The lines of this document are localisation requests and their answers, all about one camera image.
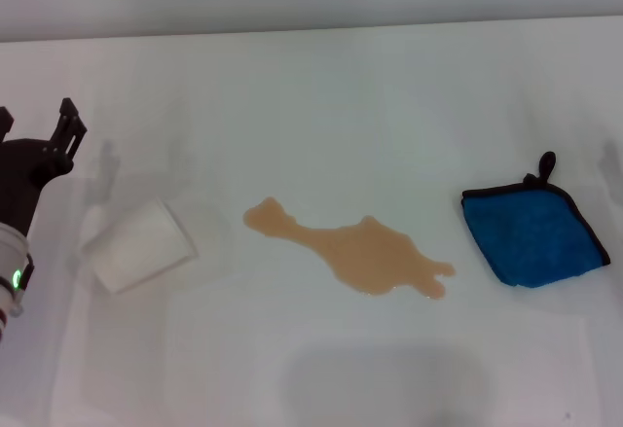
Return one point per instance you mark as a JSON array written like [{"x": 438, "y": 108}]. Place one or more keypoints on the blue rag with black trim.
[{"x": 530, "y": 232}]

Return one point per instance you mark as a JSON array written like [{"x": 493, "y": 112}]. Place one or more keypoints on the white paper cup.
[{"x": 141, "y": 242}]

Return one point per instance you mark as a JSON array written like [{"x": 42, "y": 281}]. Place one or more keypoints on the brown water stain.
[{"x": 360, "y": 252}]

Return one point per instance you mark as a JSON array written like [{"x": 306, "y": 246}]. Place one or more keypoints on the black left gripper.
[{"x": 24, "y": 169}]

